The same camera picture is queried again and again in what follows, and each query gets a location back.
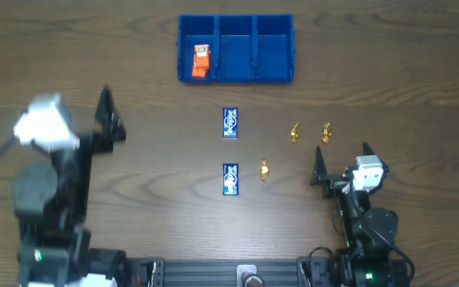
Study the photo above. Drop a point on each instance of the blue candy pack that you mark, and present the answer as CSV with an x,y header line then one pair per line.
x,y
230,179
230,123

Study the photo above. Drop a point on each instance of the gold wrapped candy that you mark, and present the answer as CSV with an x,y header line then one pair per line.
x,y
326,133
264,170
295,133

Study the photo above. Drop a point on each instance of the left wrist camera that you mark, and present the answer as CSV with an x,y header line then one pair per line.
x,y
45,123

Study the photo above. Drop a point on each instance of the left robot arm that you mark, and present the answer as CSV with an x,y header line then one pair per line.
x,y
50,207

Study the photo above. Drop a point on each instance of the orange candy box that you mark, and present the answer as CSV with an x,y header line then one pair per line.
x,y
201,61

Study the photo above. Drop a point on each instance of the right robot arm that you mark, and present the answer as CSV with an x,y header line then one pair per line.
x,y
369,231

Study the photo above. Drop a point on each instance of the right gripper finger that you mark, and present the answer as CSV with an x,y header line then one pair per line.
x,y
318,169
369,150

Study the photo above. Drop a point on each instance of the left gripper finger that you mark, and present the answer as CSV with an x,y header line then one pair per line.
x,y
108,123

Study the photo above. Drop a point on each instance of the mounting rail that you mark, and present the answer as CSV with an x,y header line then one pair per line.
x,y
213,273

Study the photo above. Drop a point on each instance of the blue tray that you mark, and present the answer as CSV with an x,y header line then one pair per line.
x,y
235,56

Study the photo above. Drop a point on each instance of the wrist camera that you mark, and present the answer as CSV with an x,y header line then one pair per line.
x,y
45,123
365,173

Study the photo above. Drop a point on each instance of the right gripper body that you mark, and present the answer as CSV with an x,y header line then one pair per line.
x,y
335,184

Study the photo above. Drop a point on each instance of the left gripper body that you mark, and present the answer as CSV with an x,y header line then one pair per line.
x,y
86,144

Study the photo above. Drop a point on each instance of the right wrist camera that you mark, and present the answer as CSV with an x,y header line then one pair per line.
x,y
365,173

